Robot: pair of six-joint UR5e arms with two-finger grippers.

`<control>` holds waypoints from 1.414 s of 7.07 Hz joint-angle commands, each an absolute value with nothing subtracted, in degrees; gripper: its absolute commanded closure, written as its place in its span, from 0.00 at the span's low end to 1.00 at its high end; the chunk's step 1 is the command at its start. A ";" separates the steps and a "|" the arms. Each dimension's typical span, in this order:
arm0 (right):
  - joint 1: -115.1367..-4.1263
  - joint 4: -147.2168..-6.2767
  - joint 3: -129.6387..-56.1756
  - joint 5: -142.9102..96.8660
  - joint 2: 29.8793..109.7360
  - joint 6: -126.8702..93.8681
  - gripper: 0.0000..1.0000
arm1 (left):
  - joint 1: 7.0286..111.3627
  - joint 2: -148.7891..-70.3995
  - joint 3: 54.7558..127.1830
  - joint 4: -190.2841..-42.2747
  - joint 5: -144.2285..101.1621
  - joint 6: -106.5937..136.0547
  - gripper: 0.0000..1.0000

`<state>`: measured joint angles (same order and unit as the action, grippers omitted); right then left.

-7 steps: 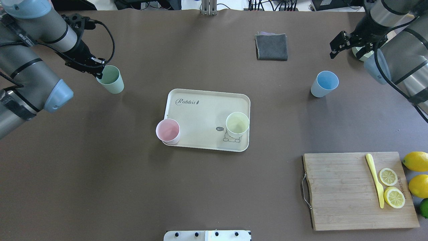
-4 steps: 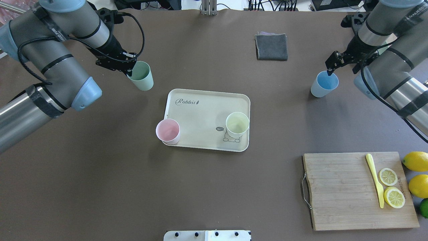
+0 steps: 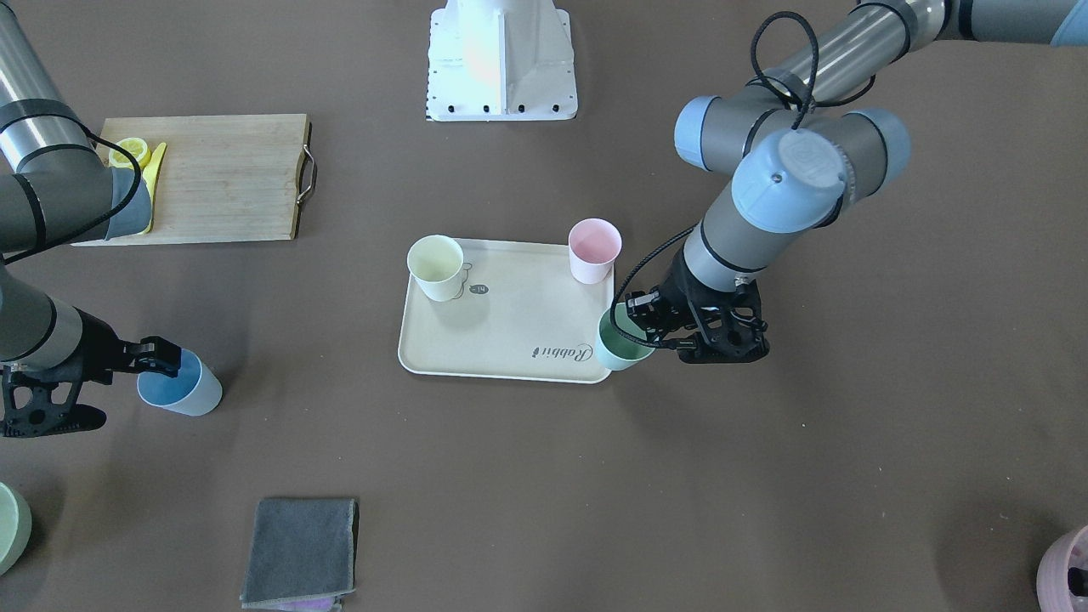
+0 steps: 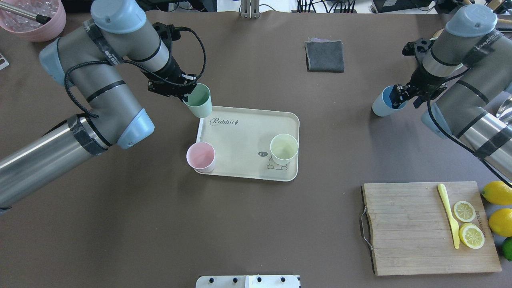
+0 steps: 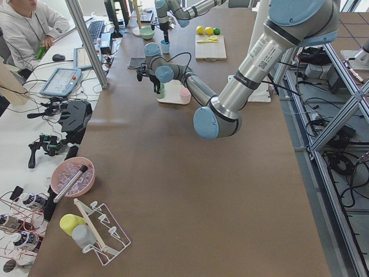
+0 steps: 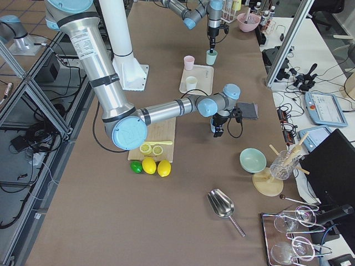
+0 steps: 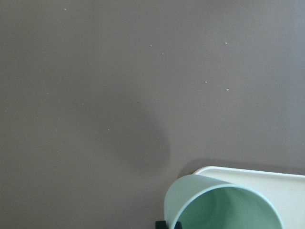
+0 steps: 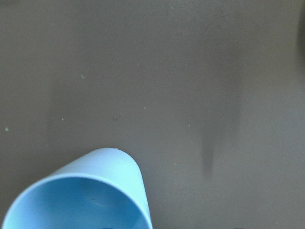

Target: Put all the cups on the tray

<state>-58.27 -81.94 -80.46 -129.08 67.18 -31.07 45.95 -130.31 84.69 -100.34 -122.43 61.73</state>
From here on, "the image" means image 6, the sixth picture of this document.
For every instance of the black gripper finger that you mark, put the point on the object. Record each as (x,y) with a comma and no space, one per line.
(212,44)
(218,131)

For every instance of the green plastic cup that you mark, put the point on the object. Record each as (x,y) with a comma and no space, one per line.
(211,56)

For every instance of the pink plastic cup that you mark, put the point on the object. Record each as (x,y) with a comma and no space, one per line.
(189,62)

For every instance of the cream plastic cup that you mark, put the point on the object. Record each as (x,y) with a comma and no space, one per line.
(191,83)

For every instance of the cream plastic tray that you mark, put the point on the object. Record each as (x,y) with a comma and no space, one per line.
(204,75)

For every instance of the wine glass rack tray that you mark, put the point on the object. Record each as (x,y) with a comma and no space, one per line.
(287,236)

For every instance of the dark grey cloth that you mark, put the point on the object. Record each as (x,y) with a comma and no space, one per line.
(249,110)

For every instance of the metal muddler tube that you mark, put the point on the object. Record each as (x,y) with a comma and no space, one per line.
(247,15)

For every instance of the yellow cup on rack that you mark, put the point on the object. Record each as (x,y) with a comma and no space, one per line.
(236,5)

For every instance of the pink bowl with ice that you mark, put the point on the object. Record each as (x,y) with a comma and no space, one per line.
(252,22)

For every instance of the green bowl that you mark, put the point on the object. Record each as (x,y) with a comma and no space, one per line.
(252,160)

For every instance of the wooden cutting board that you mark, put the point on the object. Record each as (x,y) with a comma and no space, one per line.
(158,132)

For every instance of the yellow lemon left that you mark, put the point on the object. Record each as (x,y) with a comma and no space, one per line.
(164,168)

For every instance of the yellow lemon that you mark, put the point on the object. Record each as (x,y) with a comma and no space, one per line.
(149,165)
(164,168)

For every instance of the yellow plastic knife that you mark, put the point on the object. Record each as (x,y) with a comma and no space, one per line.
(158,142)

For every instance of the wooden cup tree stand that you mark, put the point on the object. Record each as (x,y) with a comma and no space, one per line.
(268,185)

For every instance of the clear glass on stand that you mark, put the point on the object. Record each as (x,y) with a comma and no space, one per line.
(284,165)

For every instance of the metal scoop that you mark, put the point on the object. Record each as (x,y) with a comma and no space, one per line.
(223,206)

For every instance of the lemon half slice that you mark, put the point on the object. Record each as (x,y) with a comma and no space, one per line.
(145,149)

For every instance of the yellow lemon middle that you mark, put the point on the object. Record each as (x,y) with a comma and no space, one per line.
(149,165)

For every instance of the green lime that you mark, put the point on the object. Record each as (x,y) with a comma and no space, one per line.
(136,166)

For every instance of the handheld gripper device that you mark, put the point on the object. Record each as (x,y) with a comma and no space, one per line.
(306,81)

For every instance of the blue teach pendant tablet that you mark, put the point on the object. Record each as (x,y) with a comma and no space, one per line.
(324,109)

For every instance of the black monitor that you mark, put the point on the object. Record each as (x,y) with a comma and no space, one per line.
(331,167)

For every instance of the white wire cup rack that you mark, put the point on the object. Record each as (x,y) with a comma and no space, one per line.
(228,15)

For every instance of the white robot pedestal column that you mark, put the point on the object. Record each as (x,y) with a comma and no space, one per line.
(132,74)

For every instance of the aluminium frame post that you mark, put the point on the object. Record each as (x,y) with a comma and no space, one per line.
(300,15)

